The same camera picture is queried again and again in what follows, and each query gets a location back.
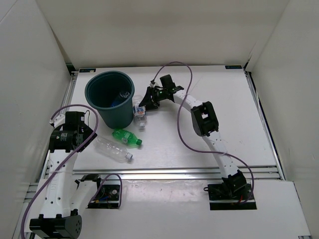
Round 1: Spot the dark green plastic bin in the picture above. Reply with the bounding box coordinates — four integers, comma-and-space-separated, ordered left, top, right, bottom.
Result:
85, 71, 135, 129

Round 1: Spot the small labelled water bottle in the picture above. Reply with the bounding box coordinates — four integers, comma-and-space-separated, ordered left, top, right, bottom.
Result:
133, 95, 147, 131

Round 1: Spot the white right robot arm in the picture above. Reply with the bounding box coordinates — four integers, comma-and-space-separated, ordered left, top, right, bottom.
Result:
140, 75, 254, 204

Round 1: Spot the aluminium table frame rail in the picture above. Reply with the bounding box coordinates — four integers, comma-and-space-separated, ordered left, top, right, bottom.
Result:
72, 66, 283, 181

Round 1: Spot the green plastic soda bottle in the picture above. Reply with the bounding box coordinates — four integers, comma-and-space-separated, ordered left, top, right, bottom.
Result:
112, 129, 143, 147

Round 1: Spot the clear crushed plastic bottle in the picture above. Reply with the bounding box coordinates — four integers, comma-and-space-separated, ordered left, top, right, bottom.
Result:
94, 136, 133, 163

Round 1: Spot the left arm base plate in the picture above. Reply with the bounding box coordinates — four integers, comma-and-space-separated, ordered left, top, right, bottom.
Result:
87, 184, 121, 209

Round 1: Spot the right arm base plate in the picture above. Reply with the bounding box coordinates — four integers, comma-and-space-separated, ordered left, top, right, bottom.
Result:
203, 184, 257, 211

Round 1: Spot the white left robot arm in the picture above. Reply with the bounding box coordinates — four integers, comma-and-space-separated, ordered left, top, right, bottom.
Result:
29, 112, 105, 239

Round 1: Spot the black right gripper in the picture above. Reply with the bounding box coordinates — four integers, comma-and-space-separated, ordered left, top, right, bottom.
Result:
139, 87, 167, 112

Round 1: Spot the bottle inside bin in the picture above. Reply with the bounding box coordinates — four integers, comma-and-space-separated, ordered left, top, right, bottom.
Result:
111, 91, 130, 107

